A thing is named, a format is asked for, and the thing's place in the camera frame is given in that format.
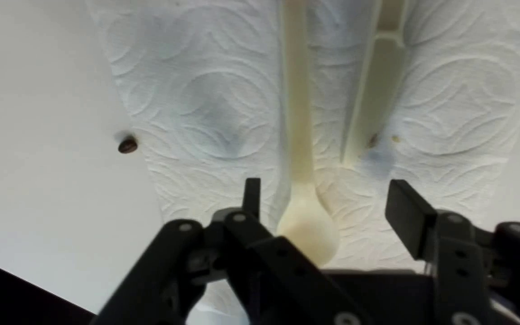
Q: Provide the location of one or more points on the cream plastic knife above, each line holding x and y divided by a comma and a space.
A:
380, 76

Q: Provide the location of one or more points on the white paper napkin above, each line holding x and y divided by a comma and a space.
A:
203, 81

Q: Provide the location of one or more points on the cream plastic spoon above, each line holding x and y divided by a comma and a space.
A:
306, 220

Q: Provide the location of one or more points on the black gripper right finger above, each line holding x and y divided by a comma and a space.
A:
470, 267

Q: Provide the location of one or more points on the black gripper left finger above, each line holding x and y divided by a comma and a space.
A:
270, 276

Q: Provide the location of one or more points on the small brown bead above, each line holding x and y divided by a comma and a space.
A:
129, 144

